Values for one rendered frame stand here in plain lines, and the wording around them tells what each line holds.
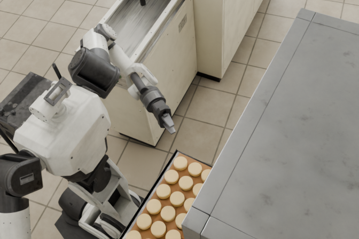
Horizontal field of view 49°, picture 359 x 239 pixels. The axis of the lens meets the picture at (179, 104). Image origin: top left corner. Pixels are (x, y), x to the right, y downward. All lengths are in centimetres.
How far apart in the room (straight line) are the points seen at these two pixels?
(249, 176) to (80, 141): 75
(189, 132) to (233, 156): 217
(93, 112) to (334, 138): 82
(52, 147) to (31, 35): 257
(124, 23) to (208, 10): 54
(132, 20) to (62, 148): 121
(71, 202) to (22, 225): 103
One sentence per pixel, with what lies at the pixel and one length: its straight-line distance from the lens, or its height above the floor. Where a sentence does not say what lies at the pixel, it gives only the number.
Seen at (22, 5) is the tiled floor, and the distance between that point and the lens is 408.
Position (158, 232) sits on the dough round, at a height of 106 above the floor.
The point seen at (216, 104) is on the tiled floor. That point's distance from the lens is 289.
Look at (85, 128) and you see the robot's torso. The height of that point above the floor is 134.
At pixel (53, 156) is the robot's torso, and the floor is 135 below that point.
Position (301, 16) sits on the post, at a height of 182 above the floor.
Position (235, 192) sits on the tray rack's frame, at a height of 182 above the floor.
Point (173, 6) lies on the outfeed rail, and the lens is 226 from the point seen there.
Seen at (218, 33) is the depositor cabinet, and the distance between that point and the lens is 259.
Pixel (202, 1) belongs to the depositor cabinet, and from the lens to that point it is 247.
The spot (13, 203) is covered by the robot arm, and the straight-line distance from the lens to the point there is 125.
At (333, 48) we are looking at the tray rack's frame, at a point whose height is 182.
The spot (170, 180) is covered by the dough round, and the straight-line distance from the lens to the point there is 143.
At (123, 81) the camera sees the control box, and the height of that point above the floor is 77.
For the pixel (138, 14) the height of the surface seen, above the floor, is 84.
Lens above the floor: 235
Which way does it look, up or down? 54 degrees down
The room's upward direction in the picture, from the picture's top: 8 degrees counter-clockwise
